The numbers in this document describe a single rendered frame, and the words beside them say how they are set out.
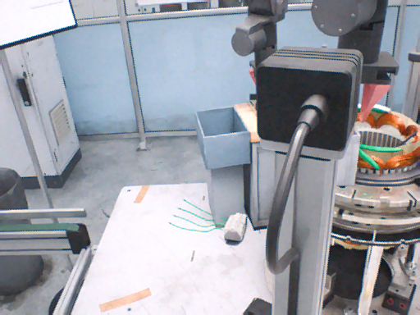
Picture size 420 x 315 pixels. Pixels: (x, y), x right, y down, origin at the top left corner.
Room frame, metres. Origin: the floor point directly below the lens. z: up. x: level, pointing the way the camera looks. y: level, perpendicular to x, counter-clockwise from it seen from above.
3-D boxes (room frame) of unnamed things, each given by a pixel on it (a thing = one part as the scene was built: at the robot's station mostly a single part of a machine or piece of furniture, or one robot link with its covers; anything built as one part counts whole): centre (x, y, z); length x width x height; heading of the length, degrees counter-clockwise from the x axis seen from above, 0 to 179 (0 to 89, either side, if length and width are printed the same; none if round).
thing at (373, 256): (0.49, -0.27, 0.91); 0.02 x 0.02 x 0.21
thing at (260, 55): (0.94, -0.16, 1.20); 0.10 x 0.07 x 0.07; 7
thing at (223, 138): (0.88, -0.03, 0.92); 0.17 x 0.11 x 0.28; 7
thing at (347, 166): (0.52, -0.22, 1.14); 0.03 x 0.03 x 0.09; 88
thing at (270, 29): (0.93, -0.15, 1.26); 0.07 x 0.06 x 0.07; 138
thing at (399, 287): (0.53, -0.37, 0.83); 0.05 x 0.04 x 0.02; 142
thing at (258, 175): (0.90, -0.18, 0.91); 0.19 x 0.19 x 0.26; 7
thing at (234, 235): (0.80, -0.05, 0.80); 0.10 x 0.05 x 0.04; 160
